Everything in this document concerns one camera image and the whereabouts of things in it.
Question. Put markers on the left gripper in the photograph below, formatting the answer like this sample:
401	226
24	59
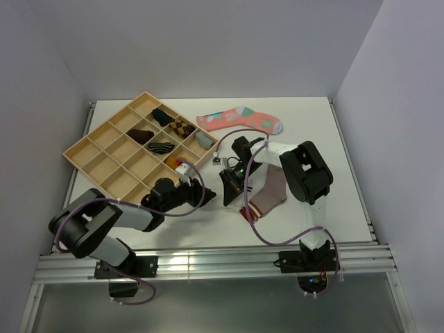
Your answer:
199	195

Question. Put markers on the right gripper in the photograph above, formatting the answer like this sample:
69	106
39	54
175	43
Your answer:
231	192

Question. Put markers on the taupe sock with red stripes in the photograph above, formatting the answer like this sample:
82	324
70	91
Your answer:
271	195

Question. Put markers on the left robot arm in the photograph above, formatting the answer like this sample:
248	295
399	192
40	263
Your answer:
84	225

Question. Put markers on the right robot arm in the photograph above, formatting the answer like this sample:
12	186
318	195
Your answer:
265	173

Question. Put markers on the mustard yellow rolled sock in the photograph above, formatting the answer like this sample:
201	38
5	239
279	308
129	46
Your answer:
174	161

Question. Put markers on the grey rolled sock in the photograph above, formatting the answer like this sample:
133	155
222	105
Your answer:
203	140

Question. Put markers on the black white striped rolled sock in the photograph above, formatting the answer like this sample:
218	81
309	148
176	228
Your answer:
161	148

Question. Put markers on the brown argyle rolled sock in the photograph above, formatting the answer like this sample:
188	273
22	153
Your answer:
181	128

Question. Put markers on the pink patterned sock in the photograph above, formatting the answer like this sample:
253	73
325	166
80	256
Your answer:
241	116

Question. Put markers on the wooden divided tray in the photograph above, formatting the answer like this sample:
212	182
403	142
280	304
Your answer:
119	166

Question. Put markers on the dark teal rolled sock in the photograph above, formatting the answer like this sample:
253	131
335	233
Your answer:
162	117

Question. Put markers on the dark brown rolled sock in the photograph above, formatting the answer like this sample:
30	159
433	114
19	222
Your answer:
140	136

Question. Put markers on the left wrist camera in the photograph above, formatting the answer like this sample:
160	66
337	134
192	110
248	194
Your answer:
185	170

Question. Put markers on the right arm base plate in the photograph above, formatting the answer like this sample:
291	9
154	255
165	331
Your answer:
302	261

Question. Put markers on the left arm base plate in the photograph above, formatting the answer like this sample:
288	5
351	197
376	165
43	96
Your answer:
145	267

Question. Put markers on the aluminium frame rail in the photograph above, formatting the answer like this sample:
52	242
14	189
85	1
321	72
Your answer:
209	263

